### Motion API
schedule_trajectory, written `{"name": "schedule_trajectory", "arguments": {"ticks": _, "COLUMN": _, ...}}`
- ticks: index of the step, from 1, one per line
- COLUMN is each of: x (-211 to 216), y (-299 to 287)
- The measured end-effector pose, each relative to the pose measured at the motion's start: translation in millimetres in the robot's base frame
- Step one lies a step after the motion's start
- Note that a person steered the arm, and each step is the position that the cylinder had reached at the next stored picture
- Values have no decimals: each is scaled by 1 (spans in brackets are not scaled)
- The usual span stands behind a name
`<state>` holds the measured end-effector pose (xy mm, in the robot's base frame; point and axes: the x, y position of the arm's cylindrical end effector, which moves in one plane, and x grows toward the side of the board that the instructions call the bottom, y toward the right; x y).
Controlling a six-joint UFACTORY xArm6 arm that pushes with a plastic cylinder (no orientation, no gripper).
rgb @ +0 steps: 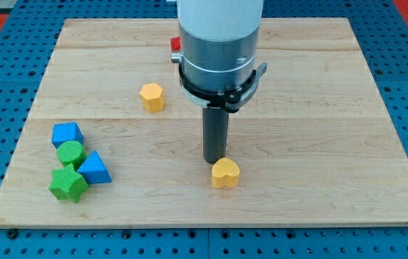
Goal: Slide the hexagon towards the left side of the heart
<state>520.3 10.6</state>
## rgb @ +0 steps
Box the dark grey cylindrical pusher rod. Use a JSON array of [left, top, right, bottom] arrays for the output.
[[202, 108, 229, 164]]

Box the yellow hexagon block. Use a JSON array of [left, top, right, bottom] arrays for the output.
[[139, 83, 165, 113]]

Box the red block behind arm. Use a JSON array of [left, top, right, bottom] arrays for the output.
[[170, 36, 181, 52]]

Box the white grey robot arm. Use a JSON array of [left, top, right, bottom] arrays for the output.
[[171, 0, 268, 164]]

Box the yellow heart block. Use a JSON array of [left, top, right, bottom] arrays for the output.
[[211, 158, 240, 188]]

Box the light wooden board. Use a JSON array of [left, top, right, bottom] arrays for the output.
[[0, 18, 408, 230]]

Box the blue triangle block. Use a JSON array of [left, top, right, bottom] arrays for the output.
[[77, 150, 112, 184]]

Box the blue cube block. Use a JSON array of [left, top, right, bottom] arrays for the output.
[[51, 122, 83, 149]]

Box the green cylinder block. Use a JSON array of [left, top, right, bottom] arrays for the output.
[[56, 140, 87, 170]]

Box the green star block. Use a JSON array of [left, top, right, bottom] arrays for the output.
[[48, 163, 89, 203]]

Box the black clamp ring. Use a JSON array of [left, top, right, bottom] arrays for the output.
[[178, 62, 268, 114]]

